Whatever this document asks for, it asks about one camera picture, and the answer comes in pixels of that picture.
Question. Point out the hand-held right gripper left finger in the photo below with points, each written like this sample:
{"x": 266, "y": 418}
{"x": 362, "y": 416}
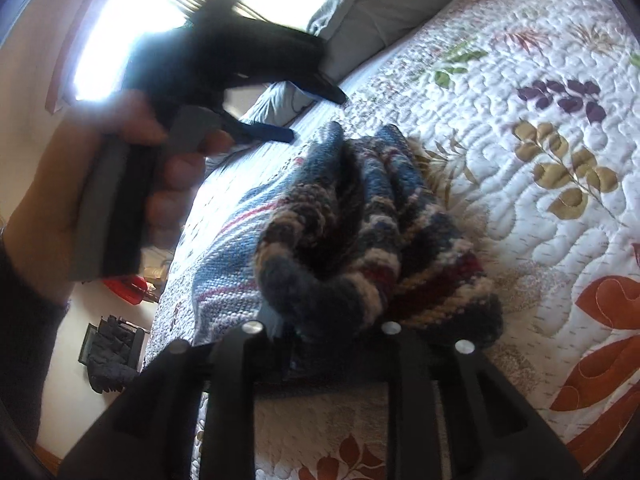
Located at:
{"x": 240, "y": 355}

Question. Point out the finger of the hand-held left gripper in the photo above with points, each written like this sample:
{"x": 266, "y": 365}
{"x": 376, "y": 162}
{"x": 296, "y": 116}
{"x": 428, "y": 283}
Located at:
{"x": 265, "y": 132}
{"x": 327, "y": 85}

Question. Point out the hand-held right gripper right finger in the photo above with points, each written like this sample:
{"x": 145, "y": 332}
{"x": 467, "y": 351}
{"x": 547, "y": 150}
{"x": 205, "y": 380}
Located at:
{"x": 400, "y": 360}

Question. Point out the striped knit sweater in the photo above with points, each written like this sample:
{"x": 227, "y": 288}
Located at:
{"x": 350, "y": 220}

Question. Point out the person's left hand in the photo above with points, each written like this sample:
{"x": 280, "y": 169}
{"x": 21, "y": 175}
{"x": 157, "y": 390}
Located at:
{"x": 45, "y": 185}

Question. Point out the grey-blue duvet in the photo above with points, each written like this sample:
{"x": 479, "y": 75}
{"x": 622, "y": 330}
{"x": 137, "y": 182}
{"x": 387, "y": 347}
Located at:
{"x": 390, "y": 10}

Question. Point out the wooden framed window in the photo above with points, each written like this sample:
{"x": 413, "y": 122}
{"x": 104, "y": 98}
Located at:
{"x": 110, "y": 35}

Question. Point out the red bag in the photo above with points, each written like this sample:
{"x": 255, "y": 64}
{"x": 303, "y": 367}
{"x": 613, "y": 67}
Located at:
{"x": 127, "y": 290}

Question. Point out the floral quilted bedspread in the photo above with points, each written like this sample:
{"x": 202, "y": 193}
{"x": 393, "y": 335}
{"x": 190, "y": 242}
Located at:
{"x": 500, "y": 110}

